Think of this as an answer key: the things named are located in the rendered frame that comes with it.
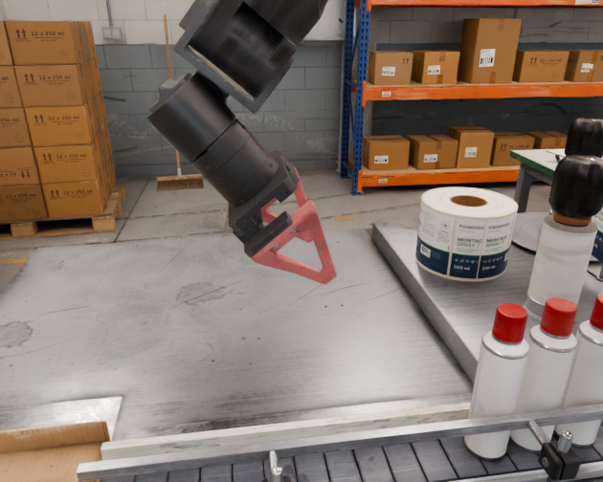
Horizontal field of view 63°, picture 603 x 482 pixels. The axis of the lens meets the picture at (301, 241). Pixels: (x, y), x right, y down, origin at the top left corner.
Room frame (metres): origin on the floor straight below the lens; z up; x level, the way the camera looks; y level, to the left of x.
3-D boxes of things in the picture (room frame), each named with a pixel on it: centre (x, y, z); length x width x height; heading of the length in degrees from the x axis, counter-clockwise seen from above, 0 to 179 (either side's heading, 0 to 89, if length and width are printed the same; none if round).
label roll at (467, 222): (1.01, -0.36, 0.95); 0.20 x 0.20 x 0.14
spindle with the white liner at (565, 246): (0.79, -0.47, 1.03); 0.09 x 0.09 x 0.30
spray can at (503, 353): (0.47, -0.24, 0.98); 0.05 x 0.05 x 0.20
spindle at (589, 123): (1.14, -0.67, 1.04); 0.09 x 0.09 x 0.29
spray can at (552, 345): (0.48, -0.30, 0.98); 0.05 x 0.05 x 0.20
